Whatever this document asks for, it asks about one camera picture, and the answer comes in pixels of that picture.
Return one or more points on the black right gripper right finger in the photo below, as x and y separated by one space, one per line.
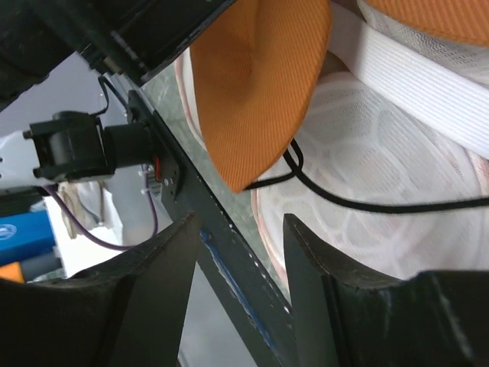
347 314

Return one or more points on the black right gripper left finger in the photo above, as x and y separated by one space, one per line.
127 311

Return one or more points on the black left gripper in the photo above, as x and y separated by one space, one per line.
134 38

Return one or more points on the orange bra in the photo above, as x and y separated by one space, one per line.
263 69

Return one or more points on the floral pink bra laundry bag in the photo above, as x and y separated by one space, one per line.
397 245

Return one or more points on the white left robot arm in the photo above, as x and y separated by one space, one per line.
74 146

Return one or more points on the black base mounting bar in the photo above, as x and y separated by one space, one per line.
237 313

